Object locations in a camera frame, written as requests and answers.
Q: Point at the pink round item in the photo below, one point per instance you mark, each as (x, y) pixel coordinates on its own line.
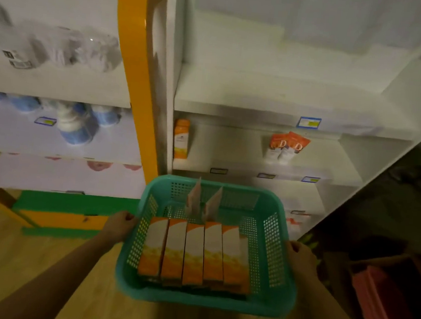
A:
(132, 167)
(99, 165)

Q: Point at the person's right thumb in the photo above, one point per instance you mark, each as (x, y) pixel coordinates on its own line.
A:
(291, 246)

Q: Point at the person's right forearm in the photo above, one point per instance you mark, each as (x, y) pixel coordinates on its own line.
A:
(332, 315)

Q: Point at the person's right hand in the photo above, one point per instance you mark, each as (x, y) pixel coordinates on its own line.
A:
(301, 260)

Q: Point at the person's left thumb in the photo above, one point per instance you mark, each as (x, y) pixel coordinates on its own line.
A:
(131, 217)

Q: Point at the white price label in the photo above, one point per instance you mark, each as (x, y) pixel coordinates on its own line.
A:
(218, 170)
(266, 176)

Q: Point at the blue yellow price label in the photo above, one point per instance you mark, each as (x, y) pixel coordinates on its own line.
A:
(308, 122)

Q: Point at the upright orange white carton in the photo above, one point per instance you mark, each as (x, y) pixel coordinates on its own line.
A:
(181, 140)

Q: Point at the pile of orange white boxes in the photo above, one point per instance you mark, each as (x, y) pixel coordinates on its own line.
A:
(194, 253)

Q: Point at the pink plastic basket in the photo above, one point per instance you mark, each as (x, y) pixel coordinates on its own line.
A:
(385, 301)

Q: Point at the person's left hand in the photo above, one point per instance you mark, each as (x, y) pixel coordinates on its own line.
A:
(116, 227)

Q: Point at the orange white tube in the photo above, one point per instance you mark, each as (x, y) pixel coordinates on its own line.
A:
(276, 146)
(295, 147)

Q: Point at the white shelf unit green base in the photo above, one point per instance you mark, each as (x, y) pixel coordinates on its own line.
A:
(55, 85)

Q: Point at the teal plastic basket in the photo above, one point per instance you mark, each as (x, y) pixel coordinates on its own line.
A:
(275, 258)

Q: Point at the person's left forearm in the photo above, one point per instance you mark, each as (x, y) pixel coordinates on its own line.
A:
(52, 283)

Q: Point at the orange shelf side panel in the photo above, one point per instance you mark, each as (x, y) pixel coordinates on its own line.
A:
(137, 66)

